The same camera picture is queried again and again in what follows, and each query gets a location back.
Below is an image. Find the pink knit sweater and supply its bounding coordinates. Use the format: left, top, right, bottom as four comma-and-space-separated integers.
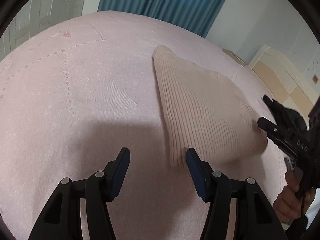
152, 46, 267, 166

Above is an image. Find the person right hand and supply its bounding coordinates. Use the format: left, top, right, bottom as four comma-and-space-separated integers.
273, 170, 302, 223

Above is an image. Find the black puffer jacket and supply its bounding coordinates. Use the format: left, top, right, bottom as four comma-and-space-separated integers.
262, 95, 307, 134

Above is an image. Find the cream wooden headboard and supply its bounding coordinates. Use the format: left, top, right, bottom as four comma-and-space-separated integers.
248, 45, 319, 122

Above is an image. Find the pink patterned bed sheet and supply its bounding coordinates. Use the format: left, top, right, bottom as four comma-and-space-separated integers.
1, 11, 272, 239

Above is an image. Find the white wardrobe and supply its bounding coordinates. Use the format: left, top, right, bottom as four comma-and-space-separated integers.
1, 0, 84, 59

